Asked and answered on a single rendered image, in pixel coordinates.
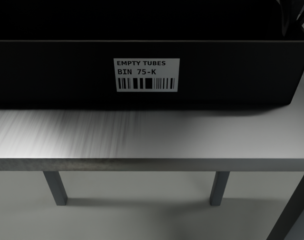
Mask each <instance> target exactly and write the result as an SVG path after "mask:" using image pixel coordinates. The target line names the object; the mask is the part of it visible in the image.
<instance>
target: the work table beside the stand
mask: <svg viewBox="0 0 304 240"><path fill-rule="evenodd" d="M0 171H43V173H44V176H45V178H46V181H47V183H48V185H49V188H50V191H51V193H52V195H53V198H54V200H55V203H56V205H66V203H67V199H68V197H67V194H66V191H65V188H64V185H63V183H62V180H61V177H60V174H59V171H216V174H215V178H214V182H213V186H212V190H211V194H210V203H211V206H220V204H221V201H222V197H223V194H224V191H225V188H226V184H227V180H228V177H229V174H230V172H231V171H304V72H303V75H302V77H301V79H300V82H299V84H298V87H297V89H296V91H295V94H294V96H293V99H292V101H291V103H290V104H0ZM266 240H304V176H303V177H302V179H301V181H300V182H299V184H298V186H297V187H296V189H295V191H294V193H293V194H292V196H291V198H290V200H289V201H288V203H287V205H286V206H285V208H284V210H283V212H282V213H281V215H280V217H279V218H278V220H277V222H276V224H275V225H274V227H273V229H272V230H271V232H270V234H269V235H268V237H267V239H266Z"/></svg>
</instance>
